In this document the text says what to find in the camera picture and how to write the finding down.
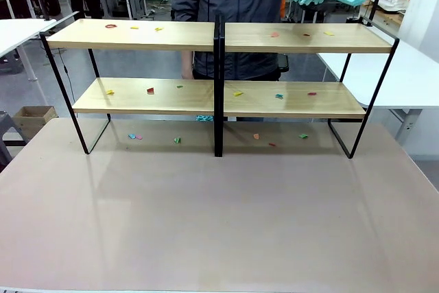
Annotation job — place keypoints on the brown cardboard box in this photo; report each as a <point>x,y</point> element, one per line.
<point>34,116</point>

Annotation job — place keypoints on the black chair part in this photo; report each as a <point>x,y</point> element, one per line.
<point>283,63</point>

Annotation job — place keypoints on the teal paper scrap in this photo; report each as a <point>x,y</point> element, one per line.
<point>279,96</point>

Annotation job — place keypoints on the grey stool with black legs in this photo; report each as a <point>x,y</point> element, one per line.
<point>7,128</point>

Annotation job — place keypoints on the black backpack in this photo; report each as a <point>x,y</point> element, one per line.
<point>52,2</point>

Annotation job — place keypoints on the wooden workbench with clutter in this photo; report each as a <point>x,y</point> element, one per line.
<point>387,15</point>

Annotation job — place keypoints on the two-tier wood metal shelf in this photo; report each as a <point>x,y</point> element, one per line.
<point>137,35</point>
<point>295,40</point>

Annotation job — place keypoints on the person's right hand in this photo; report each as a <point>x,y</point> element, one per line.
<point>187,64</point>

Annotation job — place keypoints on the white table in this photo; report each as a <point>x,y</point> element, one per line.
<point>404,77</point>
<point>17,32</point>

